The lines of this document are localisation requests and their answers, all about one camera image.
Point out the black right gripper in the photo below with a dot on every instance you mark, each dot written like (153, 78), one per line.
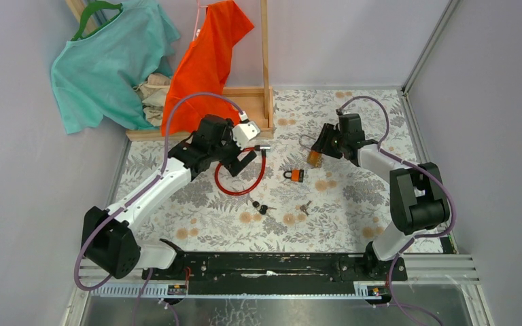
(321, 144)

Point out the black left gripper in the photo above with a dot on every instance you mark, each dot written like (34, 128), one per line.
(235, 166)

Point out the red cable lock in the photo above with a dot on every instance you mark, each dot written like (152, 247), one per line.
(263, 149)

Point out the brass padlock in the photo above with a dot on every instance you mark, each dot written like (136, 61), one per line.
(314, 158)

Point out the silver keys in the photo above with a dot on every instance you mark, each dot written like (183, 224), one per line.
(304, 207)

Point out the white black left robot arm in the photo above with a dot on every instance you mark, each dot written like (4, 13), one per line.
(108, 235)

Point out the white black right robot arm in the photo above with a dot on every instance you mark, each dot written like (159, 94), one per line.
(417, 201)

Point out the orange black padlock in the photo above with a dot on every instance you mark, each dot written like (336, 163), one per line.
(295, 175)

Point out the black headed keys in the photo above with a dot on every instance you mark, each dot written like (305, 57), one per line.
(262, 209)

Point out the wooden clothes rack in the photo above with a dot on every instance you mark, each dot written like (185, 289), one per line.
(257, 101)

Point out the floral table mat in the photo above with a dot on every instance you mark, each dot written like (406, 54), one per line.
(350, 205)

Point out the orange shirt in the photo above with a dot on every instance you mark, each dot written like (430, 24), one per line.
(205, 67)

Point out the beige crumpled cloth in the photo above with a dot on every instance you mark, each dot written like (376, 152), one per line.
(153, 92)

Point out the pink clothes hanger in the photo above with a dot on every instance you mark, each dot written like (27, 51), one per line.
(201, 10)

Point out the teal shirt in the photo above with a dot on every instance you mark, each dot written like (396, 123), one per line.
(95, 75)

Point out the green clothes hanger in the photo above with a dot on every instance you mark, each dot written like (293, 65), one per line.
(86, 13)

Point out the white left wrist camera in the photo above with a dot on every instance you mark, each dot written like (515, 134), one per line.
(243, 133)

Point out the aluminium frame rail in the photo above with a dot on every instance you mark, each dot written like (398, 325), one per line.
(447, 14)

